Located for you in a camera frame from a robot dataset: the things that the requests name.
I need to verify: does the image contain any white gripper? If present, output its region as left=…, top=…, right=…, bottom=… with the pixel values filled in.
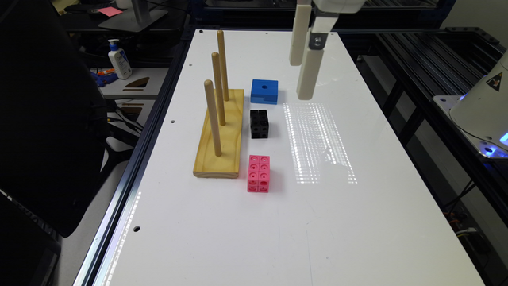
left=289, top=0, right=366, bottom=100

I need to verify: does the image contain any pink cube block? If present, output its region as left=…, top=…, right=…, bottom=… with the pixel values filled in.
left=247, top=155, right=271, bottom=193

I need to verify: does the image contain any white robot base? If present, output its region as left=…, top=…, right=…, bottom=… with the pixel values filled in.
left=433, top=55, right=507, bottom=160

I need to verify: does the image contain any blue block with hole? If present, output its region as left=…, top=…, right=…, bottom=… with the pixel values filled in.
left=250, top=79, right=279, bottom=105

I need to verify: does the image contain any far wooden peg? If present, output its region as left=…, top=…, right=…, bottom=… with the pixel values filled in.
left=217, top=29, right=229, bottom=102

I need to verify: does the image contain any wooden peg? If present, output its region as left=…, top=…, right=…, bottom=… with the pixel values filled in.
left=217, top=29, right=229, bottom=102
left=204, top=79, right=222, bottom=157
left=211, top=52, right=225, bottom=126

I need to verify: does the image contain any middle wooden peg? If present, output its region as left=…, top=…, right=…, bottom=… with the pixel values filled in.
left=211, top=52, right=225, bottom=126

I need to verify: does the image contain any black cube block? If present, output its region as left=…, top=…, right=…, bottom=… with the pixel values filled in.
left=250, top=110, right=269, bottom=139

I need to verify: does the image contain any wooden peg base board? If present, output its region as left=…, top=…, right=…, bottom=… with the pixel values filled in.
left=193, top=89, right=244, bottom=179

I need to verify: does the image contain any near wooden peg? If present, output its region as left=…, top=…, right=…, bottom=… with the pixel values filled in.
left=204, top=79, right=222, bottom=157

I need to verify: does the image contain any grey monitor stand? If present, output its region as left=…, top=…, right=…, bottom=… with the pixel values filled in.
left=98, top=0, right=167, bottom=33

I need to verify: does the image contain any white lotion pump bottle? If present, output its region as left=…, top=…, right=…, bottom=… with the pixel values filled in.
left=108, top=39, right=133, bottom=79

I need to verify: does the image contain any pink sticky note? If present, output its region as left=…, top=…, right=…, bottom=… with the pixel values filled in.
left=98, top=6, right=123, bottom=17

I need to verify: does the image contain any blue glue gun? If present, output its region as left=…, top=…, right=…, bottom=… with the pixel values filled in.
left=91, top=68, right=118, bottom=87

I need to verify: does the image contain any black office chair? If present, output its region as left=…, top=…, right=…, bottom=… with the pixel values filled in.
left=1, top=0, right=108, bottom=237

